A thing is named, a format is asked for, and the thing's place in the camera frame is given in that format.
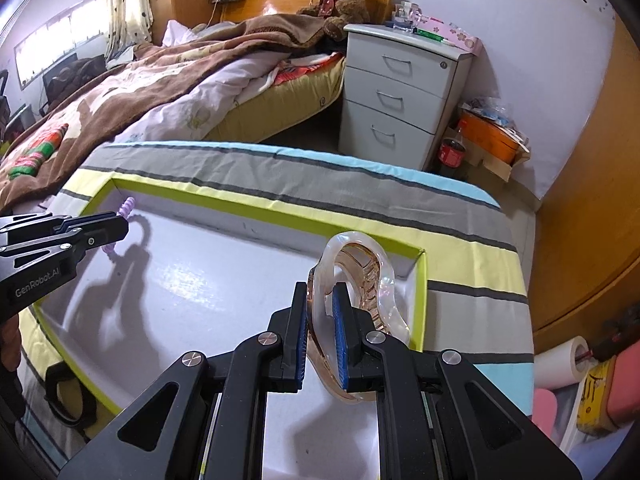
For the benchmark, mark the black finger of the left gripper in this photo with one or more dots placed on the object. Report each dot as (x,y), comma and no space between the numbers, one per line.
(34,226)
(79,238)

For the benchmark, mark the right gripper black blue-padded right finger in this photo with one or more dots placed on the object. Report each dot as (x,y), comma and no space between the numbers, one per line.
(439,417)

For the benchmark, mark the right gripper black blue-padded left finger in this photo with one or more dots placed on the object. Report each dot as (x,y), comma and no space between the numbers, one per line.
(204,417)

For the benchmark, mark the translucent pink hair claw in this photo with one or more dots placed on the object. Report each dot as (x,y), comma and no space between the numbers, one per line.
(357,259)

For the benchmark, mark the person's left hand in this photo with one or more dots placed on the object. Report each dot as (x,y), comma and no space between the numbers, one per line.
(11,344)

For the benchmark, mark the brown fleece blanket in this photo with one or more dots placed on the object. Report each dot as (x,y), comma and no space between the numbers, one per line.
(44,157)

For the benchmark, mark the pink plastic stool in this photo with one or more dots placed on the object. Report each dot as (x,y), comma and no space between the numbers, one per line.
(545,408)

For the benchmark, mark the striped bed sheet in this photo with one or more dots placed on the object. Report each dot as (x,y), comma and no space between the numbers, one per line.
(475,292)

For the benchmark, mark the white paper roll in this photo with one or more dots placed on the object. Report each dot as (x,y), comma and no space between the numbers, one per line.
(563,365)

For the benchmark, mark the yellow tin box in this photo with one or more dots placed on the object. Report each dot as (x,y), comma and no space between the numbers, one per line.
(592,416)

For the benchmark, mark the white lilac duvet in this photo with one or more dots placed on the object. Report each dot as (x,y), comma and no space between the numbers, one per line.
(185,88)

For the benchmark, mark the yellow mattress sheet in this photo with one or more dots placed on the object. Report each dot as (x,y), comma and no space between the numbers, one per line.
(282,106)

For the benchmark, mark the patterned window curtain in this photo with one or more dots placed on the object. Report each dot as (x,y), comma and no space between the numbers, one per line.
(127,22)

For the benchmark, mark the large wooden wardrobe right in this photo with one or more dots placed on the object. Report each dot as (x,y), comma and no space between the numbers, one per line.
(585,273)

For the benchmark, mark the cardboard box on floor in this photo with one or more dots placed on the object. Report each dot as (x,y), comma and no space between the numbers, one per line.
(477,157)

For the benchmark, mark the cola bottle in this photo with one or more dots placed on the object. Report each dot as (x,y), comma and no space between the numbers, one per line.
(451,153)

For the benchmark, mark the orange plastic bin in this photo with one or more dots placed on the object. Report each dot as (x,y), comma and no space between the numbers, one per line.
(488,136)

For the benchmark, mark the grey drawer nightstand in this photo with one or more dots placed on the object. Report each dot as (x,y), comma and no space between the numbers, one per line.
(399,92)

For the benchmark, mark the pink floral box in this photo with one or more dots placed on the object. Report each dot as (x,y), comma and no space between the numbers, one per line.
(447,34)

